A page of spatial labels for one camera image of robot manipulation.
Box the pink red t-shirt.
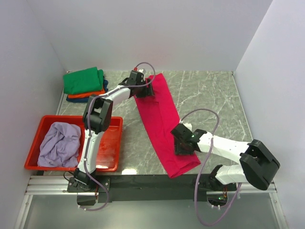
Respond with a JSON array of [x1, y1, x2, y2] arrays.
[[135, 73, 201, 178]]

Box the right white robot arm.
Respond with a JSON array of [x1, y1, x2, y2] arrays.
[[171, 124, 280, 190]]

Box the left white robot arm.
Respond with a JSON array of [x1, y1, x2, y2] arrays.
[[73, 68, 156, 192]]

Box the folded green t-shirt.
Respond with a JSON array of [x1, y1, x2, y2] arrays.
[[63, 67, 104, 95]]

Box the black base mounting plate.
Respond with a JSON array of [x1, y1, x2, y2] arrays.
[[66, 174, 236, 206]]

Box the folded orange t-shirt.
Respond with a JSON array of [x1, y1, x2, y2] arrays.
[[68, 89, 105, 99]]

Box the folded navy t-shirt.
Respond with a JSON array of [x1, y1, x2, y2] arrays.
[[66, 79, 108, 103]]

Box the red plastic bin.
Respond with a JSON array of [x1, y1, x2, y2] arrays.
[[24, 115, 123, 172]]

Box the lavender t-shirt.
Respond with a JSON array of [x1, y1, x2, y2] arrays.
[[37, 122, 81, 167]]

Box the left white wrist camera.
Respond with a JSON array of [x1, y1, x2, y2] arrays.
[[133, 67, 146, 75]]

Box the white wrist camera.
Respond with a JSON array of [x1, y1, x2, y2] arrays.
[[133, 67, 146, 75], [181, 123, 192, 131]]

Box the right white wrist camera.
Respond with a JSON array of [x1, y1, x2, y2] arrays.
[[181, 123, 192, 131]]

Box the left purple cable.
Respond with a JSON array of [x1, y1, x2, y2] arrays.
[[81, 62, 157, 212]]

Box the aluminium rail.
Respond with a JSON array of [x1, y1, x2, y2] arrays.
[[25, 176, 277, 195]]

